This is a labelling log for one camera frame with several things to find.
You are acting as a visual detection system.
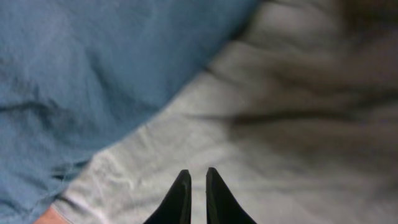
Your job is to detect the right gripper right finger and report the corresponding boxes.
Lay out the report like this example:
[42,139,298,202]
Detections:
[206,167,256,224]

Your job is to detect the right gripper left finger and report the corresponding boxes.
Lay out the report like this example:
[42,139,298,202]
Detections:
[144,170,192,224]

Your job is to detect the blue denim shorts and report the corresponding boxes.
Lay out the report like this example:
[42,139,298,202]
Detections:
[1,0,257,223]

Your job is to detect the grey shorts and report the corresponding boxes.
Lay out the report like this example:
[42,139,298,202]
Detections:
[54,1,397,223]

